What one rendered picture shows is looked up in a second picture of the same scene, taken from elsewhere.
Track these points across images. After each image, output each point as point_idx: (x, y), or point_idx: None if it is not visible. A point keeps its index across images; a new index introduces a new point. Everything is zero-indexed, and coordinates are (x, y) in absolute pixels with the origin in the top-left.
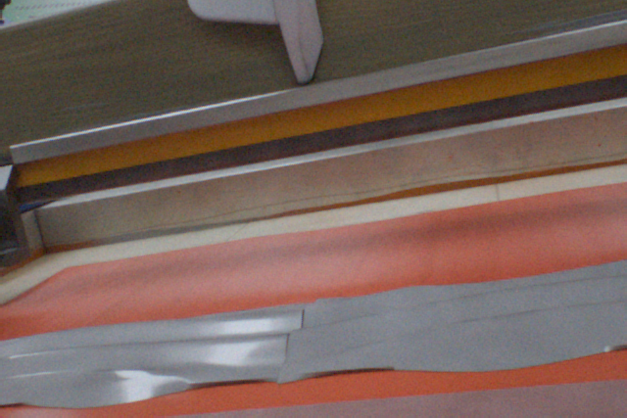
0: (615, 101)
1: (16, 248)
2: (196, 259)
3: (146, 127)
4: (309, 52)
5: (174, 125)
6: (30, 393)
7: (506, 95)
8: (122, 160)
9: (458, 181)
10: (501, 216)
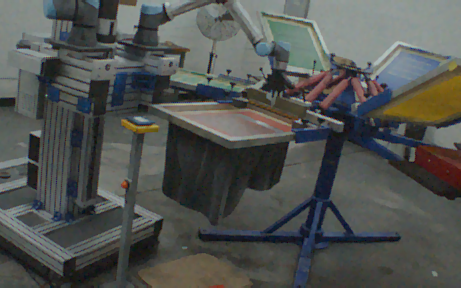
0: None
1: (245, 107)
2: (259, 116)
3: (259, 103)
4: (272, 104)
5: (261, 104)
6: (241, 117)
7: (285, 115)
8: (257, 104)
9: (288, 122)
10: (282, 125)
